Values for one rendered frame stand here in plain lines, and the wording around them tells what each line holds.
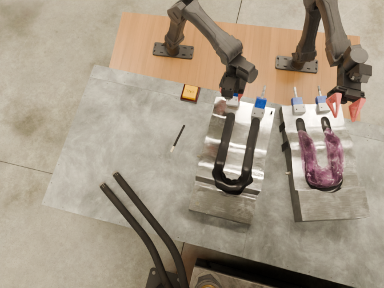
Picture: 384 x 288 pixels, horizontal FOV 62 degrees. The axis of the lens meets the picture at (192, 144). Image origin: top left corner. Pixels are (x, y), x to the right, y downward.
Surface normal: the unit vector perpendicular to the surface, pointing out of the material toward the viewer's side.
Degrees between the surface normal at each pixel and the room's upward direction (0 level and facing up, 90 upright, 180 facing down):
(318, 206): 0
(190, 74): 0
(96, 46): 0
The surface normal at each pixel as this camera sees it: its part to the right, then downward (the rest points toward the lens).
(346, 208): -0.03, -0.29
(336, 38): 0.01, -0.07
